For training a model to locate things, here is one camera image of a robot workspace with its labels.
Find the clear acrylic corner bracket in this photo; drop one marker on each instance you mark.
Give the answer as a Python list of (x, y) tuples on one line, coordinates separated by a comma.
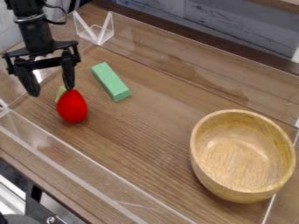
[(93, 33)]

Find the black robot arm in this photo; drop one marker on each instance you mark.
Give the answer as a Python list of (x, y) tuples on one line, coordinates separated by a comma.
[(33, 23)]

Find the clear acrylic table enclosure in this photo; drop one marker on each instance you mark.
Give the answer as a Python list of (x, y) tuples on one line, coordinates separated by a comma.
[(119, 168)]

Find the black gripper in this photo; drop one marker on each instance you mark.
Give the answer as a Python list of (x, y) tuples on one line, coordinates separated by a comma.
[(21, 62)]

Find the green rectangular block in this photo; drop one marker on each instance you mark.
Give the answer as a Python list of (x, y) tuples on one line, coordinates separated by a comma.
[(111, 82)]

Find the wooden bowl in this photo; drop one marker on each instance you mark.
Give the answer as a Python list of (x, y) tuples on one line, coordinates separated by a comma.
[(242, 155)]

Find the black table clamp bracket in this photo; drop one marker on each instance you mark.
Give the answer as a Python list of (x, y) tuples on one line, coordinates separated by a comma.
[(36, 210)]

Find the red plush strawberry toy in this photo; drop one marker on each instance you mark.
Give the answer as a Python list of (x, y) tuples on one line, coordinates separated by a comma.
[(71, 105)]

